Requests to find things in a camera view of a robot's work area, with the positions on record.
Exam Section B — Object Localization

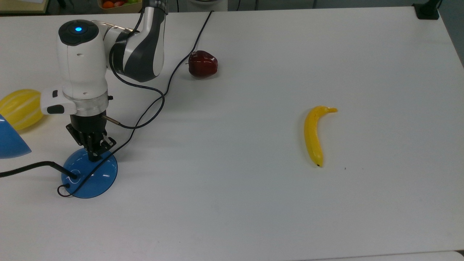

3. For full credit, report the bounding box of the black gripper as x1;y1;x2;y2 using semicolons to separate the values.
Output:
66;112;117;162

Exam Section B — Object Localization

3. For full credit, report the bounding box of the blue desk lamp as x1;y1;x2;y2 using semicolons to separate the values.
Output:
0;113;119;199

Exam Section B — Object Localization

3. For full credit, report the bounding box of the yellow striped melon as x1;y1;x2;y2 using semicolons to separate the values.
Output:
0;89;45;131

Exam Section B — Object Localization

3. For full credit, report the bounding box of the dark red apple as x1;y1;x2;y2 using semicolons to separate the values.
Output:
187;50;219;78

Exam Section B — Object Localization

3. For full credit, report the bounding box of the basket of fruit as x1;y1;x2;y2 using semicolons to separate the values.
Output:
97;0;143;14

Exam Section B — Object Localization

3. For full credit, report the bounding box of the wooden side table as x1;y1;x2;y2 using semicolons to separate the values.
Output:
0;0;50;14

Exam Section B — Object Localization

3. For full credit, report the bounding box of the yellow banana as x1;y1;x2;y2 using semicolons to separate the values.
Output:
303;105;338;167

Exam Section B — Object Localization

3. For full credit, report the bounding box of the black lamp power cable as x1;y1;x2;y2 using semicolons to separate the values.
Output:
57;10;214;198

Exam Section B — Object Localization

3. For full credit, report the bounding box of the black clamp mount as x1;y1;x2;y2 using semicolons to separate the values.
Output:
413;0;442;20

